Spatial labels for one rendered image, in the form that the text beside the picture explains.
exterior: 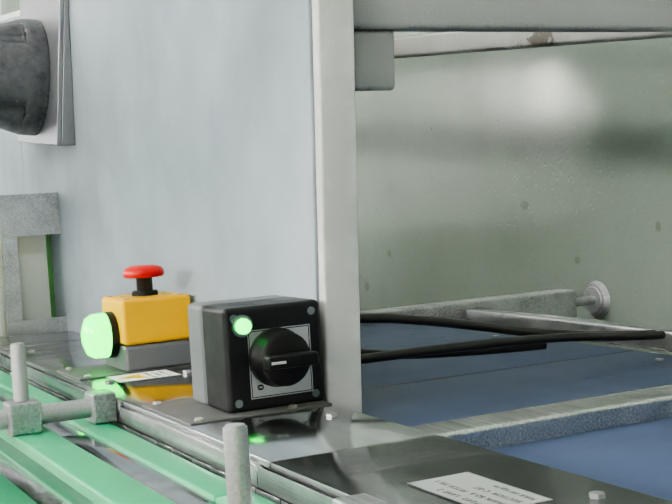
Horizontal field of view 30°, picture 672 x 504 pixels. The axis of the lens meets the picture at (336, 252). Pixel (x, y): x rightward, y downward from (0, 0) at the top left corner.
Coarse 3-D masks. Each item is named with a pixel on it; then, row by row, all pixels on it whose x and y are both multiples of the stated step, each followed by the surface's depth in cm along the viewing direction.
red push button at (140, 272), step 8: (152, 264) 124; (128, 272) 122; (136, 272) 122; (144, 272) 122; (152, 272) 122; (160, 272) 123; (136, 280) 123; (144, 280) 123; (136, 288) 123; (144, 288) 123; (152, 288) 124
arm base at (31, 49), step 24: (0, 24) 160; (24, 24) 160; (0, 48) 157; (24, 48) 157; (48, 48) 158; (0, 72) 156; (24, 72) 157; (48, 72) 158; (0, 96) 157; (24, 96) 157; (48, 96) 158; (0, 120) 160; (24, 120) 160
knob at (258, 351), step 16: (272, 336) 93; (288, 336) 93; (256, 352) 93; (272, 352) 93; (288, 352) 93; (304, 352) 93; (256, 368) 93; (272, 368) 91; (288, 368) 93; (304, 368) 94; (272, 384) 94; (288, 384) 93
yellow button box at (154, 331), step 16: (112, 304) 122; (128, 304) 119; (144, 304) 120; (160, 304) 121; (176, 304) 121; (128, 320) 119; (144, 320) 120; (160, 320) 121; (176, 320) 121; (128, 336) 119; (144, 336) 120; (160, 336) 121; (176, 336) 122; (128, 352) 119; (144, 352) 120; (160, 352) 121; (176, 352) 122; (128, 368) 119; (144, 368) 120
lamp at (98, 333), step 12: (108, 312) 122; (84, 324) 121; (96, 324) 120; (108, 324) 120; (84, 336) 121; (96, 336) 119; (108, 336) 120; (84, 348) 121; (96, 348) 120; (108, 348) 120
